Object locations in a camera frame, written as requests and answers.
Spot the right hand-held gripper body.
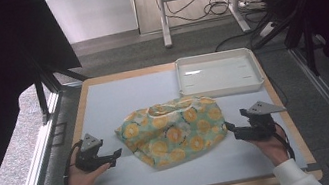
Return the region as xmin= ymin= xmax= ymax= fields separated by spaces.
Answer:
xmin=236 ymin=96 xmax=291 ymax=144

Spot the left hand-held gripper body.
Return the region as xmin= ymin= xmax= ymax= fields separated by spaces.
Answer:
xmin=69 ymin=130 xmax=112 ymax=175

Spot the yellow floral cloth bag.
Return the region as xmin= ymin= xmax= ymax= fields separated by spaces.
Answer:
xmin=110 ymin=90 xmax=233 ymax=178

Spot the person's right hand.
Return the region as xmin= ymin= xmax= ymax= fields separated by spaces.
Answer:
xmin=246 ymin=123 xmax=292 ymax=171

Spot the person's left hand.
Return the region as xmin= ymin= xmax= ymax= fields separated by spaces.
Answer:
xmin=61 ymin=145 xmax=115 ymax=185

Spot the white plastic tray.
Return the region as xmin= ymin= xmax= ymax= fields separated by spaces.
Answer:
xmin=172 ymin=44 xmax=267 ymax=105

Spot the pale blue table mat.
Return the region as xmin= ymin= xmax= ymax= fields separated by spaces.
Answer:
xmin=67 ymin=49 xmax=309 ymax=185

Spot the black metal stand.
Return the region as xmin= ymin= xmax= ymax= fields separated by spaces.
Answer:
xmin=28 ymin=48 xmax=97 ymax=126
xmin=242 ymin=0 xmax=329 ymax=88

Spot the white power strip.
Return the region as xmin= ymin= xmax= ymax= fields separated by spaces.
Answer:
xmin=257 ymin=20 xmax=279 ymax=39

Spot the left hand-held gripper black cable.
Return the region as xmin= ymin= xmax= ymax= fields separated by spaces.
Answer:
xmin=56 ymin=139 xmax=91 ymax=185

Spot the hand-held gripper black cable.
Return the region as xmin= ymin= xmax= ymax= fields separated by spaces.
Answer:
xmin=272 ymin=119 xmax=297 ymax=164
xmin=56 ymin=139 xmax=91 ymax=185

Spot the right hand-held gripper black cable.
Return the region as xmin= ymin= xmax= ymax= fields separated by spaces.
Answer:
xmin=272 ymin=119 xmax=297 ymax=164

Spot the black corner bracket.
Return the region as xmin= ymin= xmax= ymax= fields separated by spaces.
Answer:
xmin=305 ymin=162 xmax=323 ymax=174

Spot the tangle of black floor cables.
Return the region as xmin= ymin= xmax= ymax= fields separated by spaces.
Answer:
xmin=163 ymin=0 xmax=244 ymax=27

